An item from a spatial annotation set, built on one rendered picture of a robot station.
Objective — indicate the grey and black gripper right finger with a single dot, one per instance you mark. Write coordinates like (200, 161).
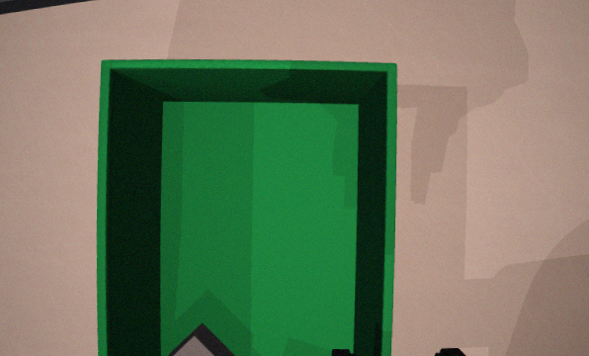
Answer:
(450, 352)

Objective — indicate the grey block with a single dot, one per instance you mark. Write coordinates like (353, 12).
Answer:
(201, 342)

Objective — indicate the green bin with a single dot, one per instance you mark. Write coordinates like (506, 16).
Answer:
(254, 196)

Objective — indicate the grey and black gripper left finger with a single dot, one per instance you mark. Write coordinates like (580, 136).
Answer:
(342, 352)

